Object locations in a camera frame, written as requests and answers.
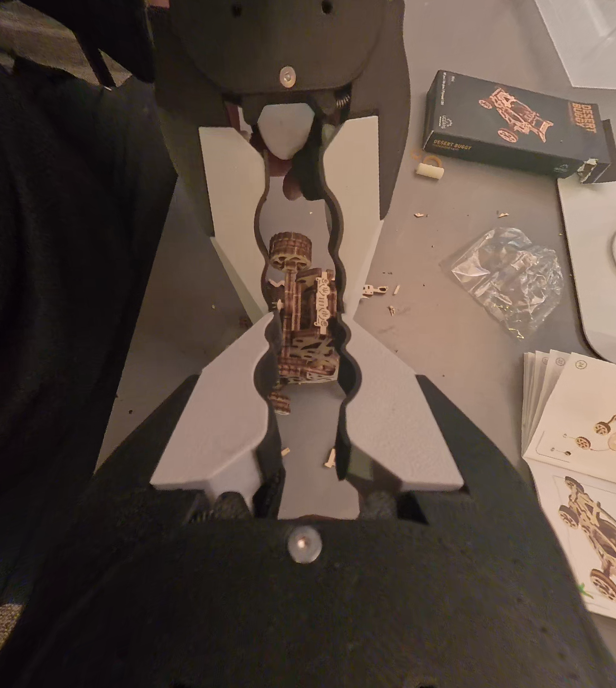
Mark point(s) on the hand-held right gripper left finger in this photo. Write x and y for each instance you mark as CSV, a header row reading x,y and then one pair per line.
x,y
211,430

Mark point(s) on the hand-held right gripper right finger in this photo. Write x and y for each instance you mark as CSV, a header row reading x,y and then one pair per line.
x,y
404,430

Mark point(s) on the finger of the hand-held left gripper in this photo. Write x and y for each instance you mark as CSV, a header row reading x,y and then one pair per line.
x,y
230,188
359,177

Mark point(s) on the wooden buggy model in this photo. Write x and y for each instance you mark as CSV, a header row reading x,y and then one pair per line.
x,y
313,344

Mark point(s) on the clear plastic bag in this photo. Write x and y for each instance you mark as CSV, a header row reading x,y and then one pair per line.
x,y
507,279

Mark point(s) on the black model box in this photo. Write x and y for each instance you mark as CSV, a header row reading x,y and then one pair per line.
x,y
474,129

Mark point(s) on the person's left hand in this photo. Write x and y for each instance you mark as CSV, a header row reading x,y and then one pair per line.
x,y
292,185

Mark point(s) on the white wax cylinder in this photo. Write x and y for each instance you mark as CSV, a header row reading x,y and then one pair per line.
x,y
430,172

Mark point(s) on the large rubber band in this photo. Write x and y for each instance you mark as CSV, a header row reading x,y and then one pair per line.
x,y
432,159

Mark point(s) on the small wooden T pin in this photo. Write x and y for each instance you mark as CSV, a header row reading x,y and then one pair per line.
x,y
329,458

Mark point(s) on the small hooked wooden scrap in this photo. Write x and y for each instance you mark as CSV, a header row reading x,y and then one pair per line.
x,y
372,291

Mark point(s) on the instruction booklet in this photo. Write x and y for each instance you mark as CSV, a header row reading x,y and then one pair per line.
x,y
582,419

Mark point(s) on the clear plastic organiser box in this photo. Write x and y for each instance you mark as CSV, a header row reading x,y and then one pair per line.
x,y
592,37

